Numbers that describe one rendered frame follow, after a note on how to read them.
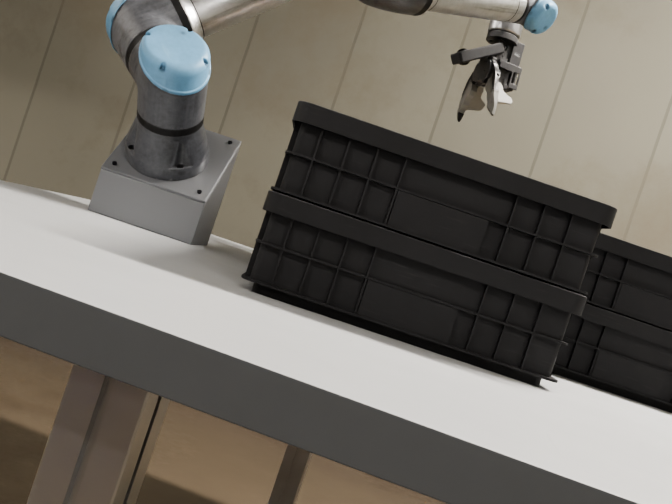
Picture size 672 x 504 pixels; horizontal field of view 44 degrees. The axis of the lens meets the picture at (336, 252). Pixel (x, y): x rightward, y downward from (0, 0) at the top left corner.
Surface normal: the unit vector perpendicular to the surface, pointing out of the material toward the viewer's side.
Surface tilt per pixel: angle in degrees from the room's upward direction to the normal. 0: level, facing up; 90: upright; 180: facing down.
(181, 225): 90
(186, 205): 90
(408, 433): 90
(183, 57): 48
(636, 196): 90
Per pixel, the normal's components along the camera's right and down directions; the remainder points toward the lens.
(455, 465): -0.13, -0.03
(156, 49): 0.27, -0.60
